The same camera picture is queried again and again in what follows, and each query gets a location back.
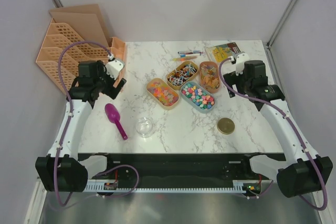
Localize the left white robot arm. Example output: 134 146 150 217
35 58 126 193

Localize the gold round jar lid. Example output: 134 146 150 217
217 118 235 135

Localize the tan tray of star gummies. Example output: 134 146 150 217
146 78 180 110

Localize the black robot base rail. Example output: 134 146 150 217
77 152 287 189

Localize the orange pen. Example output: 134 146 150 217
171 54 201 61

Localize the tan tray of lollipops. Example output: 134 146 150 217
166 60 199 90

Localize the blue tray of pastel candies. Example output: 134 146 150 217
180 81 216 114

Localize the magenta plastic scoop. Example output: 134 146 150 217
104 103 128 140

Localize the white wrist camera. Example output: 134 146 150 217
232 52 250 76
105 55 125 80

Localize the peach plastic file organizer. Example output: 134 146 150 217
36 4 127 89

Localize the white slotted cable duct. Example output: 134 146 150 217
83 179 258 194

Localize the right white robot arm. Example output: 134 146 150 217
221 60 333 199

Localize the yellow picture book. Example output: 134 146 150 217
204 42 242 64

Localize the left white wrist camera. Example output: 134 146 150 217
105 55 125 80

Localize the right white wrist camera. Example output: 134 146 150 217
232 52 250 76

